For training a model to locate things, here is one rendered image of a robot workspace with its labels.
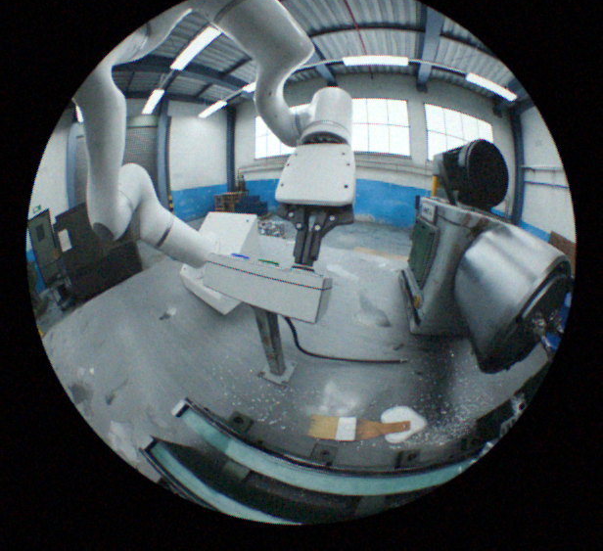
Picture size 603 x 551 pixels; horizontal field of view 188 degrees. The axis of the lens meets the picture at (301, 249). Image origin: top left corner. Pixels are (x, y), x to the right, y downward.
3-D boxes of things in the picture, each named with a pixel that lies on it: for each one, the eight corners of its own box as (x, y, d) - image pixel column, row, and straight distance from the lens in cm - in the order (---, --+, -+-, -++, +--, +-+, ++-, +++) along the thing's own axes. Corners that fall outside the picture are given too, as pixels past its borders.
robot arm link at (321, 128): (292, 123, 28) (287, 136, 26) (349, 120, 26) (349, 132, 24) (306, 156, 34) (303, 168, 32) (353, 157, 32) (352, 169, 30)
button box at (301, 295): (327, 312, 24) (334, 276, 23) (316, 325, 17) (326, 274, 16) (231, 286, 31) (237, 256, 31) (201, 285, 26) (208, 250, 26)
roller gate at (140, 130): (172, 225, 746) (167, 120, 802) (176, 226, 698) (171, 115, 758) (88, 260, 726) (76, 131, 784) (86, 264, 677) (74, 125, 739)
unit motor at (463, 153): (448, 252, 87) (462, 159, 86) (485, 293, 63) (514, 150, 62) (400, 244, 77) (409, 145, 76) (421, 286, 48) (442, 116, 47)
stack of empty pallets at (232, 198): (249, 212, 710) (247, 191, 701) (233, 216, 653) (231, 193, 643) (229, 211, 803) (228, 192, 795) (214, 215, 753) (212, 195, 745)
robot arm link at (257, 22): (180, 60, 36) (285, 160, 38) (249, -13, 29) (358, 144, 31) (212, 46, 43) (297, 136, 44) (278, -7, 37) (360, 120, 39)
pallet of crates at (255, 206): (272, 216, 588) (271, 194, 577) (259, 222, 521) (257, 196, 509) (245, 215, 654) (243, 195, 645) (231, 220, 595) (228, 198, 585)
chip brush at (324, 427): (408, 415, 43) (410, 414, 42) (409, 436, 42) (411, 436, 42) (310, 413, 38) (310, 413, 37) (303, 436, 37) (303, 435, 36)
